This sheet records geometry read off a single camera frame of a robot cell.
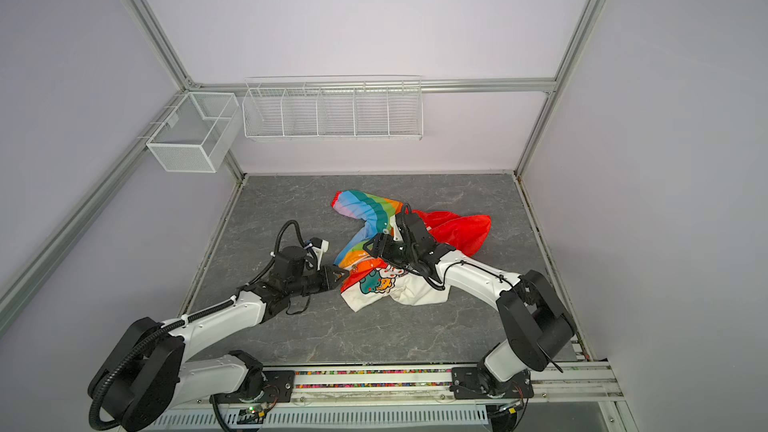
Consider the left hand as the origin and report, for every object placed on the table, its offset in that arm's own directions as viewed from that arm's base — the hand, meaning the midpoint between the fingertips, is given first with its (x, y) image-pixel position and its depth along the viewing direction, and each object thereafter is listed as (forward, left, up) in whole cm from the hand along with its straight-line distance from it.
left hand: (348, 277), depth 83 cm
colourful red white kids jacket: (+1, -6, -5) cm, 8 cm away
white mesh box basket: (+50, +52, +14) cm, 73 cm away
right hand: (+5, -6, +4) cm, 9 cm away
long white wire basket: (+51, +4, +21) cm, 55 cm away
